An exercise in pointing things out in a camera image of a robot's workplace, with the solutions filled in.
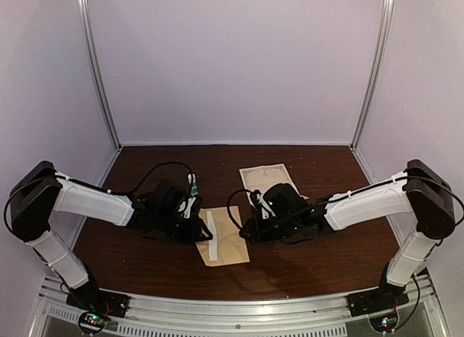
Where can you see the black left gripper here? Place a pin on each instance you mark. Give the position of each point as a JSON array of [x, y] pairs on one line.
[[193, 233]]

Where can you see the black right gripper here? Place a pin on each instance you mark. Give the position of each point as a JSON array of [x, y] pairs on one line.
[[257, 234]]

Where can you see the ornate letter sheet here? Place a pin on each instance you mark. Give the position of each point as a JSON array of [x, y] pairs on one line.
[[263, 177], [213, 242]]

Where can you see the brown kraft envelope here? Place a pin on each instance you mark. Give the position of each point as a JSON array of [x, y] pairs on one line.
[[232, 249]]

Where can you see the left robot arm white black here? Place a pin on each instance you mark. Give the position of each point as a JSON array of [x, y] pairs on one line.
[[169, 208]]

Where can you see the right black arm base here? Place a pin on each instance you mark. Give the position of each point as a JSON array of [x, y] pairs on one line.
[[386, 296]]

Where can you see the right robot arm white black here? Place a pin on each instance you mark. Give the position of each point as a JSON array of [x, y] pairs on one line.
[[281, 213]]

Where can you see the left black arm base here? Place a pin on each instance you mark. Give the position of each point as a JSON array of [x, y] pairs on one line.
[[90, 297]]

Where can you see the small green glue stick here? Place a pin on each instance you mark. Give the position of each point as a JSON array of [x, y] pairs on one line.
[[194, 186]]

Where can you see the left round circuit board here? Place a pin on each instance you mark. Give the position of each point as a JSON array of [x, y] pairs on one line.
[[91, 323]]

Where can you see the round circuit board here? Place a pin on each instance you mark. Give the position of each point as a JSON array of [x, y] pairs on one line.
[[91, 323], [384, 323]]

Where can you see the right round circuit board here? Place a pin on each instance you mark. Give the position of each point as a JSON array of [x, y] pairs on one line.
[[384, 323]]

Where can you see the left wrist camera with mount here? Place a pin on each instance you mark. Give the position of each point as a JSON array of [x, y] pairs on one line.
[[190, 207]]

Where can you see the front aluminium slotted rail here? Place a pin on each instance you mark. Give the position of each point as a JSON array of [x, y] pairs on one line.
[[326, 315]]

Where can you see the left aluminium frame post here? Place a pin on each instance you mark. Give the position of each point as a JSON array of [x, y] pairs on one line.
[[96, 73]]

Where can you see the aluminium frame post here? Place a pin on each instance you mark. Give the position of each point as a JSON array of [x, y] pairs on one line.
[[384, 29], [96, 73]]

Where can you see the right aluminium frame post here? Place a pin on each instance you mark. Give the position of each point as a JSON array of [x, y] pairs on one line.
[[384, 29]]

